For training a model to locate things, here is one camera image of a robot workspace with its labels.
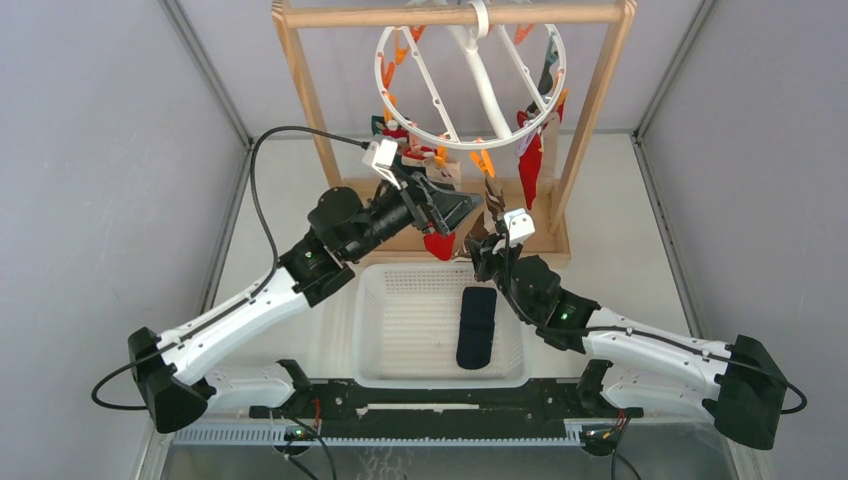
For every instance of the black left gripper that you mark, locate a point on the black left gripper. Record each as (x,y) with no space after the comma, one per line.
(442,211)

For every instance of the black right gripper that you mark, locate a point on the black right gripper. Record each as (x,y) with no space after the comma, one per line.
(487,253)

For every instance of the brown striped sock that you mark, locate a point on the brown striped sock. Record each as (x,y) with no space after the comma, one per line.
(485,223)

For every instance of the navy sock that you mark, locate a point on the navy sock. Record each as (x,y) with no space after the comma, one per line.
(476,328)

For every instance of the red sock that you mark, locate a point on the red sock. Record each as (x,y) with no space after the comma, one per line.
(443,170)
(530,152)

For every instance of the white perforated plastic basket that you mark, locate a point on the white perforated plastic basket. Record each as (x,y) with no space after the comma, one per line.
(407,328)

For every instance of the beige reindeer sock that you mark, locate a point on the beige reindeer sock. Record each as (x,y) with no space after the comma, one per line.
(550,140)

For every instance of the white round clip hanger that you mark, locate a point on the white round clip hanger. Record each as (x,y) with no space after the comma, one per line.
(399,43)

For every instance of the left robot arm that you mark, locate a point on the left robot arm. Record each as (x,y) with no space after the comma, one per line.
(170,368)

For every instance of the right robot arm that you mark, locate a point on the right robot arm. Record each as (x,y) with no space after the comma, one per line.
(736,385)

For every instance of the wooden hanger stand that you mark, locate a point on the wooden hanger stand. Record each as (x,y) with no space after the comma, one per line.
(617,16)

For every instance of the dark green sock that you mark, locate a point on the dark green sock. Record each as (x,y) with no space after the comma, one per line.
(379,127)

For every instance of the black grey sock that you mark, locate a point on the black grey sock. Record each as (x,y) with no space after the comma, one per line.
(547,82)

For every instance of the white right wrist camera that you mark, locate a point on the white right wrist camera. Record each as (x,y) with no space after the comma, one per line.
(513,228)

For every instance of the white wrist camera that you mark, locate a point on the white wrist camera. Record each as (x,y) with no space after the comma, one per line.
(513,228)
(380,154)

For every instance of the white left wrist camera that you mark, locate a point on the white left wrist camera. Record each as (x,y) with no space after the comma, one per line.
(380,154)

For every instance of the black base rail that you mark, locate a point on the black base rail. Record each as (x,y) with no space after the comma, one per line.
(539,409)

